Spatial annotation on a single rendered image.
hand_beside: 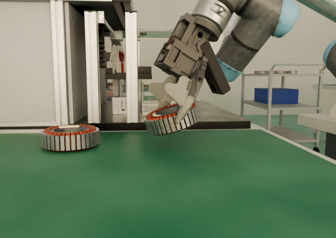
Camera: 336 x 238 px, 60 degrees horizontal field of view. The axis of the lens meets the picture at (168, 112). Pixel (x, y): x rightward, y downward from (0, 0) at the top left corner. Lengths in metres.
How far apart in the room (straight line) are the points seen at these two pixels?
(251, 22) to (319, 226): 0.43
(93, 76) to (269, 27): 0.43
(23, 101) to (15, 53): 0.12
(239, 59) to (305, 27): 6.62
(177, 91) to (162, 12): 5.92
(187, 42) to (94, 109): 0.33
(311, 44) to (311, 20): 0.52
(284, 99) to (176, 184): 3.44
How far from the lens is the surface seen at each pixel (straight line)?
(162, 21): 6.39
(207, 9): 0.59
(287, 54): 7.05
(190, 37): 0.59
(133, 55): 0.76
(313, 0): 1.07
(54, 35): 0.78
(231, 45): 0.67
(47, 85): 0.79
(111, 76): 0.93
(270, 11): 0.63
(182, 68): 0.56
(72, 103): 0.78
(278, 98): 3.76
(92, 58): 0.78
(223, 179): 0.42
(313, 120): 1.13
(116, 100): 0.93
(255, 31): 0.65
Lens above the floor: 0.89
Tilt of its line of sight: 7 degrees down
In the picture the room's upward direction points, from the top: straight up
